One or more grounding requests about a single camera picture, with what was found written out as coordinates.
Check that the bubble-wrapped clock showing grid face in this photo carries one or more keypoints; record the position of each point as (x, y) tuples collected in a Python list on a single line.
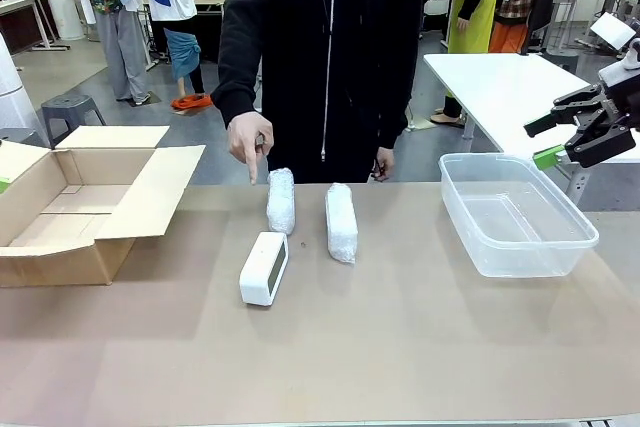
[(341, 227)]

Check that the open brown cardboard box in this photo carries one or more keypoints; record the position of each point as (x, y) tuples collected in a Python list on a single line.
[(75, 197)]

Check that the thick white table leg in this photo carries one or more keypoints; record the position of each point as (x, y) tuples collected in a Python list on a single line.
[(580, 182)]

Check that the person's left hand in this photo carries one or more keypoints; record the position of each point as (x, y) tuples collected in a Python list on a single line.
[(384, 162)]

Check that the thin white table leg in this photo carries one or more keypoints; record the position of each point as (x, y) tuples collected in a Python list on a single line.
[(468, 122)]

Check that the person in floral shirt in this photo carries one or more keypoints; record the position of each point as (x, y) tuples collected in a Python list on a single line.
[(122, 47)]

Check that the person's right hand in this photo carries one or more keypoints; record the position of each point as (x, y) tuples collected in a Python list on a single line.
[(247, 137)]

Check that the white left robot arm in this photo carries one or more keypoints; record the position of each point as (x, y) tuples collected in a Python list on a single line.
[(12, 92)]

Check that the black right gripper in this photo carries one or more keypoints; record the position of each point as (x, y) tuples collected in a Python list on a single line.
[(627, 99)]

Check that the grey plastic stool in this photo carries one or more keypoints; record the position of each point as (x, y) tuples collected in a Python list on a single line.
[(70, 112)]

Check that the orange slipper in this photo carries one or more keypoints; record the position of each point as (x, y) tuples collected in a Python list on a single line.
[(190, 102)]

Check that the clear plastic storage container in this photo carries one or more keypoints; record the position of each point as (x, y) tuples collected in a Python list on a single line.
[(520, 227)]

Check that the thickly bubble-wrapped white clock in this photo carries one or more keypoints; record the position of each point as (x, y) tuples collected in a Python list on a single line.
[(280, 202)]

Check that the person's left forearm black sleeve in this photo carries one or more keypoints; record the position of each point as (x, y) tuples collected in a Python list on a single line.
[(395, 107)]

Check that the white table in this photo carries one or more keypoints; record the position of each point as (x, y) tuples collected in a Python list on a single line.
[(505, 82)]

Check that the person in black hoodie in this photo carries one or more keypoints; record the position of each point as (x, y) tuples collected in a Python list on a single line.
[(325, 47)]

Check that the white unwrapped digital clock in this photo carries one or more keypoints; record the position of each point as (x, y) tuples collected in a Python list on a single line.
[(260, 267)]

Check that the person's right forearm black sleeve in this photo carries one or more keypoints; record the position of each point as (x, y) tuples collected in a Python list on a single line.
[(239, 82)]

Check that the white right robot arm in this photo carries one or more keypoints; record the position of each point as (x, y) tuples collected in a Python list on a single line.
[(634, 54)]

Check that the person in yellow apron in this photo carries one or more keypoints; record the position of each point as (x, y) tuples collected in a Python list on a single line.
[(475, 22)]

